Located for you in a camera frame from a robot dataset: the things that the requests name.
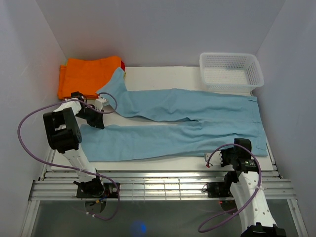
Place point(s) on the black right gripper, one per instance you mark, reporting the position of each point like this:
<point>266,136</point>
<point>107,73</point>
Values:
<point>223,151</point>

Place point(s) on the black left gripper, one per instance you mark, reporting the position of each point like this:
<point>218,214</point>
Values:
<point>97,122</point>

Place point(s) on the light blue trousers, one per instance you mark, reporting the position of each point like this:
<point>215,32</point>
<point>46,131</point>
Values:
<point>187,123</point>

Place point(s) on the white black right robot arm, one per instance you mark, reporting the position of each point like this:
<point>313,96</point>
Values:
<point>244,183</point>

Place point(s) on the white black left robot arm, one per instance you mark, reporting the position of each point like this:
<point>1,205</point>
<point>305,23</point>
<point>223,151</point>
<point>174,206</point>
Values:
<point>64,135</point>

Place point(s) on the folded orange trousers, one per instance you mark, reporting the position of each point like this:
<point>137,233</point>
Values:
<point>86,76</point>

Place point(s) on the folded red trousers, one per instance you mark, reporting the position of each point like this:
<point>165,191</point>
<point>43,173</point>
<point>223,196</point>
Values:
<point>122,65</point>

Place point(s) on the white perforated plastic basket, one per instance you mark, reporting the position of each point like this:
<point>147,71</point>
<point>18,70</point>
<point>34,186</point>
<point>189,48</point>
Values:
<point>230,72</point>

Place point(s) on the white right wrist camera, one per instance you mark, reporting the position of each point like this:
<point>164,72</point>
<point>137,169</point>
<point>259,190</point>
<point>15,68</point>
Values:
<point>213,159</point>

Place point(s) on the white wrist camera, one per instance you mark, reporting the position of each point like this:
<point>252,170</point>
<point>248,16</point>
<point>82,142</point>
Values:
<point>102,102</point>
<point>213,159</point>

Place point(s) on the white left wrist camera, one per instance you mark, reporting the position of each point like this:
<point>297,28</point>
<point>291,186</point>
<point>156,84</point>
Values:
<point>102,102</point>

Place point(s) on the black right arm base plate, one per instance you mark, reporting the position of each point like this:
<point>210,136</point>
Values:
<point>218,190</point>

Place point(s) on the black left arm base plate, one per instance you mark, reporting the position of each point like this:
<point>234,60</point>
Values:
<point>110,191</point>

